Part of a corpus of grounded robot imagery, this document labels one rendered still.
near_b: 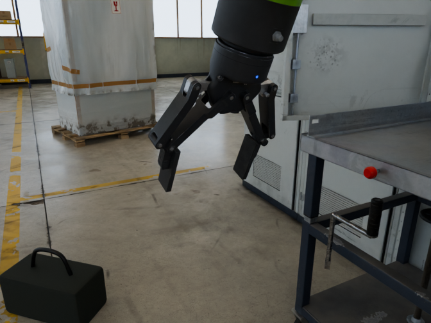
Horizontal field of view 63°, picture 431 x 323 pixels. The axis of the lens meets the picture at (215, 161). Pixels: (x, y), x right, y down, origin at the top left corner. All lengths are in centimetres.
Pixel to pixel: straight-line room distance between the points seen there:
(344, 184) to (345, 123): 79
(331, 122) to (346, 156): 20
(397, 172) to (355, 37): 72
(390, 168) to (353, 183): 101
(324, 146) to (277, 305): 88
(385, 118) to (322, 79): 28
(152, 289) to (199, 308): 27
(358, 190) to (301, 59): 83
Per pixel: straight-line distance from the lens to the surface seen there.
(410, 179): 97
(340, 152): 110
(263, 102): 52
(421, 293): 109
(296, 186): 238
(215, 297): 177
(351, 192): 202
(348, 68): 155
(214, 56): 44
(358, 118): 134
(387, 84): 165
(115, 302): 181
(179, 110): 43
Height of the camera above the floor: 114
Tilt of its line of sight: 19 degrees down
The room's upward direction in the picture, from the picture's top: straight up
